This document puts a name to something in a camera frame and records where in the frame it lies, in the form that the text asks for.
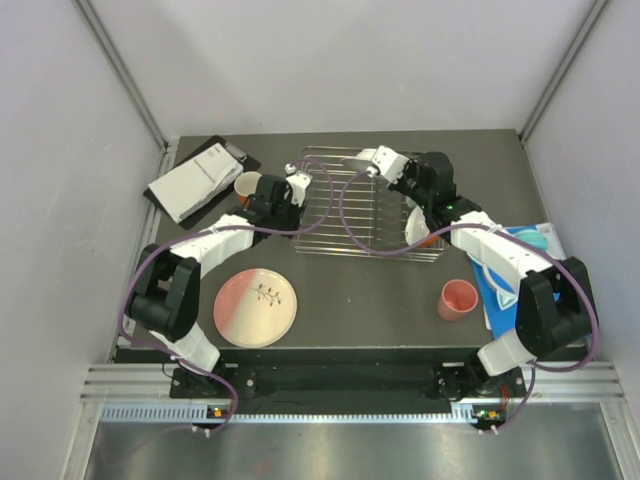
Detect orange mug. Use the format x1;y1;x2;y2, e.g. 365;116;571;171
234;171;262;205

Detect orange white bowl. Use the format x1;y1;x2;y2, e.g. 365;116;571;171
404;206;440;248

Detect pink cream plate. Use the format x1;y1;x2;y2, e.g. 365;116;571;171
213;268;298;349

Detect pink cup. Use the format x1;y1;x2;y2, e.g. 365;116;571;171
438;279;479;321

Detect white blue-rimmed plate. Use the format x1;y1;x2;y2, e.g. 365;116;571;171
341;148;376;164

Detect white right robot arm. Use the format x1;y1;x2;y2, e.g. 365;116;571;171
372;147;599;396

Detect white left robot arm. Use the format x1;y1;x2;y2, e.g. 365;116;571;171
123;171;312;397

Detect black clipboard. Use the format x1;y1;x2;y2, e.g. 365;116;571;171
143;135;261;230

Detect white paper booklet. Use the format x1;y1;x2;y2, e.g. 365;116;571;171
148;143;243;223

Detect blue folder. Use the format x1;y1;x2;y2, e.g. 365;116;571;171
468;223;567;338

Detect teal cat-ear headphones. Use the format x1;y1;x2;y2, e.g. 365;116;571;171
483;228;549;310

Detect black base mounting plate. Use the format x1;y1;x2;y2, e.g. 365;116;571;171
170;363;509;401

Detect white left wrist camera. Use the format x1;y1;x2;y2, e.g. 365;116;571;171
284;163;313;207

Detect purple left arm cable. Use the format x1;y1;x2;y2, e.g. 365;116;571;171
99;155;334;451

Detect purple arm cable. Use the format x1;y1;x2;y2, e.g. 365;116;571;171
99;155;334;451
339;169;600;436

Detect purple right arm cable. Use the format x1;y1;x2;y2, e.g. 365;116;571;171
339;169;600;436

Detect metal wire dish rack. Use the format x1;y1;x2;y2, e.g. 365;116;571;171
289;144;450;265

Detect aluminium frame rail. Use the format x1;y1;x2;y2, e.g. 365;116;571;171
71;0;169;151

